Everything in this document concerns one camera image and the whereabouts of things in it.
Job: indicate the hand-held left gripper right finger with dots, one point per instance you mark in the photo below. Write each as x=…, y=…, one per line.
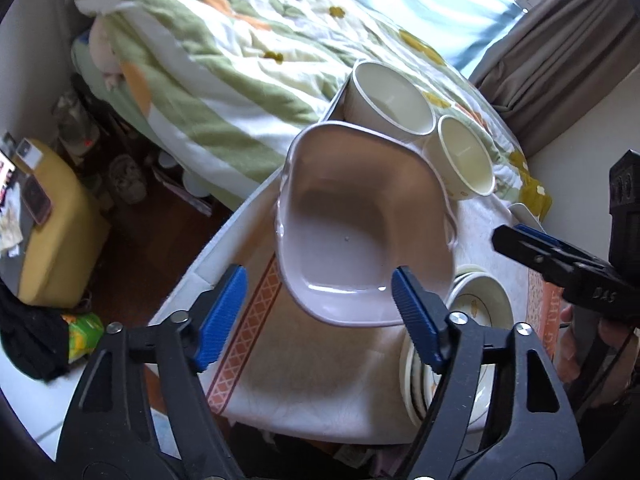
x=417, y=320

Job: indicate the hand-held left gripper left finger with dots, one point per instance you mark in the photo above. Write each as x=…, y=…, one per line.
x=220, y=320

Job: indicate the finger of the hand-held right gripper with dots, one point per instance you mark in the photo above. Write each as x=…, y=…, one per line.
x=537, y=235
x=530, y=252

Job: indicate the small rabbit print plate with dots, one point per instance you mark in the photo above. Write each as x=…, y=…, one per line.
x=487, y=320

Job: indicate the yellow duck print bowl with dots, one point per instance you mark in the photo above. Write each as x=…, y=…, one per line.
x=422, y=391

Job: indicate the cream bowl with small print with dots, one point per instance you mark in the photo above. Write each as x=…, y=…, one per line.
x=465, y=155

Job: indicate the plain white bowl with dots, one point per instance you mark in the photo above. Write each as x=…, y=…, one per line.
x=395, y=95

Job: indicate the person's right hand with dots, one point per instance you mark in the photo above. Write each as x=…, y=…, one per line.
x=566, y=345

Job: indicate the pink floral cloth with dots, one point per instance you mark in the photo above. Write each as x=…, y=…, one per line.
x=542, y=310

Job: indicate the white rimmed table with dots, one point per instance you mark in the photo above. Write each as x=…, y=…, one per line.
x=235, y=225

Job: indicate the white quilted cloth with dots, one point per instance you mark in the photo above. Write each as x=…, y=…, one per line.
x=310, y=385

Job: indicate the green yellow packet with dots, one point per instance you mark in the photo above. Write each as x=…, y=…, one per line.
x=82, y=332

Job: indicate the grey sneakers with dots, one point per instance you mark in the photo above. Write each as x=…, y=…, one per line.
x=127, y=180

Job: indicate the yellow stool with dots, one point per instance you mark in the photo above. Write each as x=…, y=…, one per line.
x=65, y=245

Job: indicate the brown curtain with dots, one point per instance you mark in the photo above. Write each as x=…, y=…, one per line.
x=550, y=60

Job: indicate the black cloth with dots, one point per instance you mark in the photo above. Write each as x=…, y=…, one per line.
x=30, y=335

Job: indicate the pink-cased phone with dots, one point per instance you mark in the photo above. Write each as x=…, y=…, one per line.
x=37, y=200

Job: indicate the clear plastic bottle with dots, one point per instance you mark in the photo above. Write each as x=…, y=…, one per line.
x=75, y=125

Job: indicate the light blue cloth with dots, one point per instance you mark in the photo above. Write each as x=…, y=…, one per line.
x=440, y=10

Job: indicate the small white box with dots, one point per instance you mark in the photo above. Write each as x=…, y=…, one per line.
x=27, y=154

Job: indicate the lit smartphone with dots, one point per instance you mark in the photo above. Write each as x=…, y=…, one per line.
x=6, y=175

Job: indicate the floral striped blanket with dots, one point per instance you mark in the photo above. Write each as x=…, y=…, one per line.
x=225, y=60

